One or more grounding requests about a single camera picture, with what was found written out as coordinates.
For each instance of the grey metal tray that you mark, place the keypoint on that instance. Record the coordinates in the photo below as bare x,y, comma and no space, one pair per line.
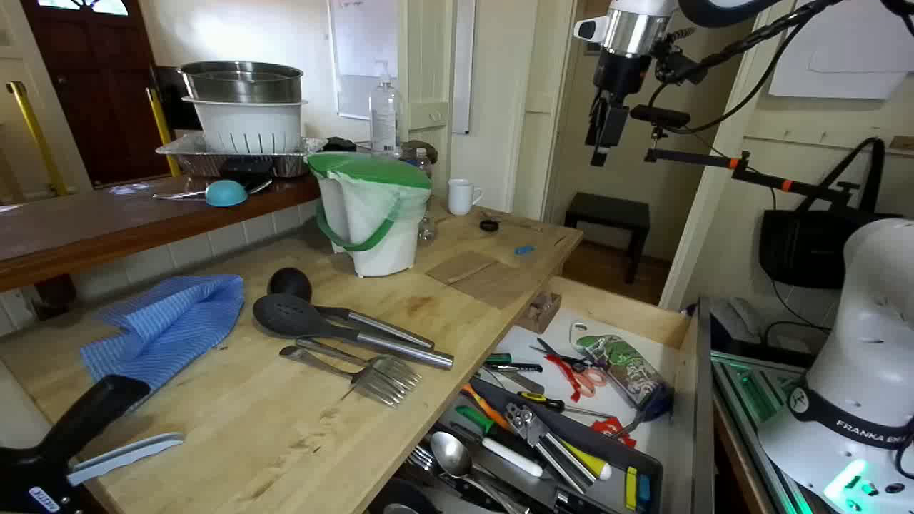
176,146

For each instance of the green printed plastic bag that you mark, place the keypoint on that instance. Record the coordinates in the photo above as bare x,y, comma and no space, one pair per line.
617,360

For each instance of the steel cooking pot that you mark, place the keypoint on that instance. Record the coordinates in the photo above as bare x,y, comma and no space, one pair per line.
237,83

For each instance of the dark wooden door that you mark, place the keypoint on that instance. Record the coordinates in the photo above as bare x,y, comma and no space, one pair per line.
96,103

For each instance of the black cutlery tray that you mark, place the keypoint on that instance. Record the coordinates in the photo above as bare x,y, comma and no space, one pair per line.
638,459

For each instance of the dark wooden counter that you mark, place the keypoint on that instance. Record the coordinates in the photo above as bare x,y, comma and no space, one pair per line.
96,225

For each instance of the black camera on mount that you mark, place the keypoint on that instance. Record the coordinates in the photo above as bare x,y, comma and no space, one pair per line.
661,118

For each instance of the white bin green lid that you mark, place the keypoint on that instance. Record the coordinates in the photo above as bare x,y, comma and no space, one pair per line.
376,219

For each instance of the brown square mat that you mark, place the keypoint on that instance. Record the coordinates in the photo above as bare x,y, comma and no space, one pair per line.
504,287

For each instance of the black mount arm orange joints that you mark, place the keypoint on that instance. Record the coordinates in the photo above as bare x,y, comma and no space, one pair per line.
714,165

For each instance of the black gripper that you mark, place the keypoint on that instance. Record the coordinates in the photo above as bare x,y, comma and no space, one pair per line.
616,88

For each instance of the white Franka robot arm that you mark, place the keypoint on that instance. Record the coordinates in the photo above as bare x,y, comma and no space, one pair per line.
866,332

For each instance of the small blue stick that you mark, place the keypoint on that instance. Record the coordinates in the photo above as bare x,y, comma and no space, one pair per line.
523,249

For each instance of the yellow pole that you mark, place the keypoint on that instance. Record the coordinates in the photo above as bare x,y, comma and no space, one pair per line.
161,130
33,133

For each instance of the black stool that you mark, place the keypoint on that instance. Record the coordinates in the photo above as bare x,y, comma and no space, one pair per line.
610,210

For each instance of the open wooden drawer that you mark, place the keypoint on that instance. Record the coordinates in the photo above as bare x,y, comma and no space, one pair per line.
680,402

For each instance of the white wall paper sheet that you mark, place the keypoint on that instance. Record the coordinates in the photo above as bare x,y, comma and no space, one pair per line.
364,46

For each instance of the white mug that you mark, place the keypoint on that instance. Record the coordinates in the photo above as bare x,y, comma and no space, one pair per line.
461,199

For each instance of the silver can opener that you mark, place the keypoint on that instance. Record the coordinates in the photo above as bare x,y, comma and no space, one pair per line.
539,433

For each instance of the clear plastic water bottle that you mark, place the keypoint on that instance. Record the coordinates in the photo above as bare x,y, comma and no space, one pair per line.
383,115

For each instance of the blue cloth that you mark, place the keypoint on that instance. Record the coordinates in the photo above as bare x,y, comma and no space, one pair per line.
166,325

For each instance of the grey control box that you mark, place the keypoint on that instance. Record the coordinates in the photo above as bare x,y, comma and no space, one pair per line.
753,329

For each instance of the black bag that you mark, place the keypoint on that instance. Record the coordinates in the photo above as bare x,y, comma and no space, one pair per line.
810,246

